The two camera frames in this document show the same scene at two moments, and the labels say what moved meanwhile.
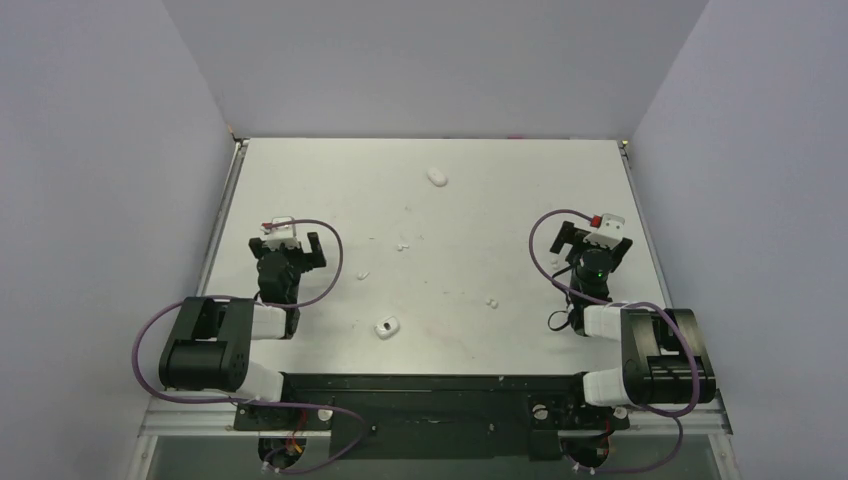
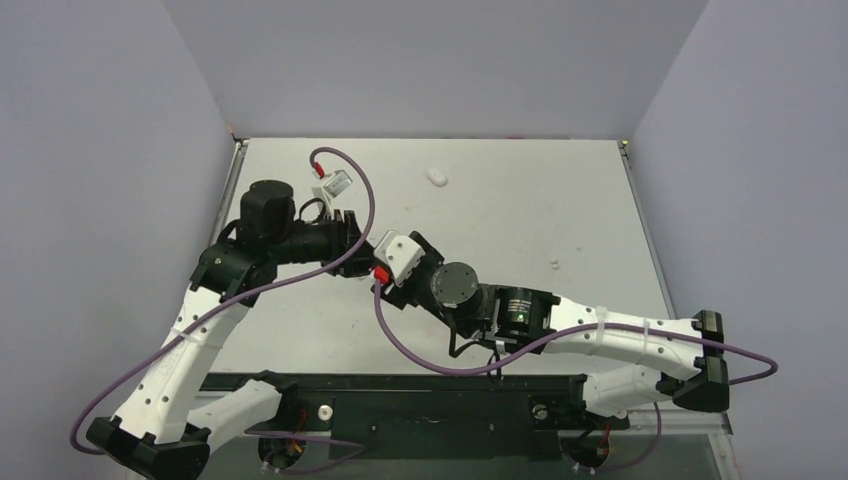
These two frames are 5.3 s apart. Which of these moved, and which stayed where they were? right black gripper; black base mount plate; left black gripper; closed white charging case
Moved: left black gripper; right black gripper
Stayed: black base mount plate; closed white charging case
